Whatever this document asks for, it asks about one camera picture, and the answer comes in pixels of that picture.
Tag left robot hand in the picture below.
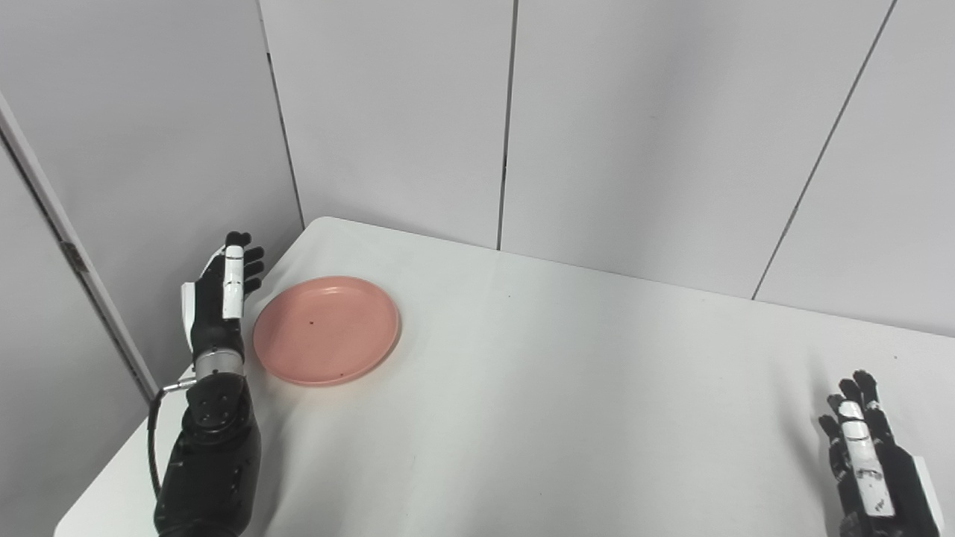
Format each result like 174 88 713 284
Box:
181 231 266 357

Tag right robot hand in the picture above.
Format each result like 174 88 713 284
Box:
818 370 944 537

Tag pink round plate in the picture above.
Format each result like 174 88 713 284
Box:
252 276 401 387

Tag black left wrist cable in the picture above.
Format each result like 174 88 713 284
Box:
147 377 198 500

